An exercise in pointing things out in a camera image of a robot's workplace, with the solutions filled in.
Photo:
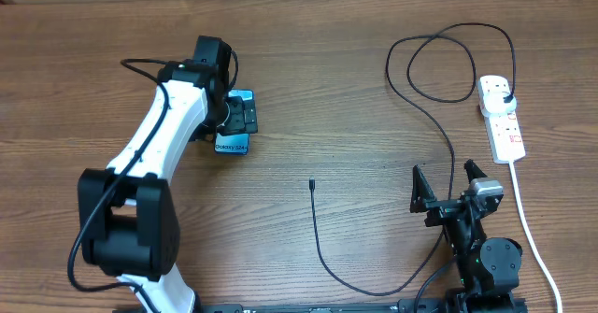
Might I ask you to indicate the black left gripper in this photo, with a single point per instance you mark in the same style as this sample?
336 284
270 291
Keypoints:
238 122

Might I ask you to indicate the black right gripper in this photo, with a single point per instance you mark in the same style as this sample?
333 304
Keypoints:
441 209

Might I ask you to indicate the blue Galaxy S24 smartphone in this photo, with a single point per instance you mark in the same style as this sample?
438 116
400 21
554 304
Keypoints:
234 144

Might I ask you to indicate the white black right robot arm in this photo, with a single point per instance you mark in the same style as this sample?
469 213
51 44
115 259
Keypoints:
488 267

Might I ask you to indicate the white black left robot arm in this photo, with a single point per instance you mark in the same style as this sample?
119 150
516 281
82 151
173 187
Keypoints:
129 232

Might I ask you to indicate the white charger plug adapter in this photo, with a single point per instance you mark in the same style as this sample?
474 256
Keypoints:
497 103

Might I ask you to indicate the white power extension strip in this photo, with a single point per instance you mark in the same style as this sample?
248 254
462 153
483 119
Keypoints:
503 131

